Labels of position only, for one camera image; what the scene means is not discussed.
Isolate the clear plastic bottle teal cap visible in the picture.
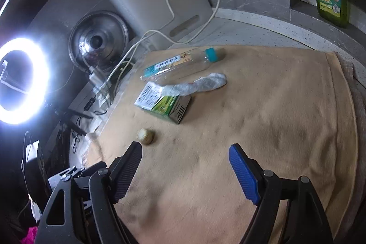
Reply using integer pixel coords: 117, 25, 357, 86
140, 48, 219, 85

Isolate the clear plastic bag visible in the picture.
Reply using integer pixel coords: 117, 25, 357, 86
146, 73, 227, 96

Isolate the steel pot lid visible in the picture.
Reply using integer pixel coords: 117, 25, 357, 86
68, 11, 129, 74

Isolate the tan towel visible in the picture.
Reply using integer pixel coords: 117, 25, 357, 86
84, 46, 358, 243

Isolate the white power strip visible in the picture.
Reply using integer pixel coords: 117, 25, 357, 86
89, 67, 113, 116

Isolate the green white milk carton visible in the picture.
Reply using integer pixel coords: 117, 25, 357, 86
134, 82, 192, 124

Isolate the white ring light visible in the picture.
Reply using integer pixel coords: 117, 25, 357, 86
1, 38, 50, 125

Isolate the white cable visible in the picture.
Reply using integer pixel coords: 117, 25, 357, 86
94, 0, 222, 99

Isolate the black tablet device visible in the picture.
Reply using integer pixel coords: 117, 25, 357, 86
21, 131, 52, 212

